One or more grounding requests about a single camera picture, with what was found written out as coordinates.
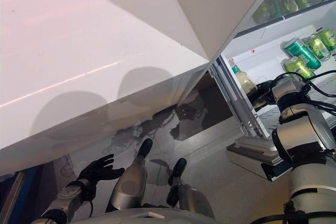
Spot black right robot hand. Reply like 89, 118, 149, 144
248, 79, 275, 109

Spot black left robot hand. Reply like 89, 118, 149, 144
78, 154, 125, 185

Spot yellow drink bottle white cap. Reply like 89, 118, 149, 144
227, 58, 259, 99

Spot white fridge drawer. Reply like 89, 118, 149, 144
209, 6, 336, 183

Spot light green drink can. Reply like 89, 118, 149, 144
306, 35, 330, 61
319, 29, 336, 51
283, 56, 316, 79

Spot dark green drink can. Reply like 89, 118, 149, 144
281, 39, 321, 70

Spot robot silver legs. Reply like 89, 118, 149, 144
69, 207, 216, 224

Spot tall white cabinet panel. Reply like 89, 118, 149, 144
60, 0, 284, 62

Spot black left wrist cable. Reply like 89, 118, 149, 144
88, 197, 96, 218

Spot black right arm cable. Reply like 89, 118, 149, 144
304, 81, 336, 117

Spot dark blue metal frame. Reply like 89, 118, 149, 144
0, 165, 44, 224

